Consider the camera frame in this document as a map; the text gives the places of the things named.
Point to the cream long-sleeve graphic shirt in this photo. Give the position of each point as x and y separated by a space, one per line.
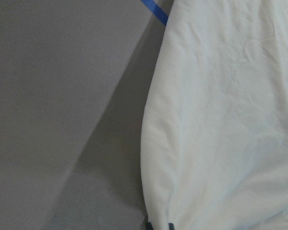
214 141

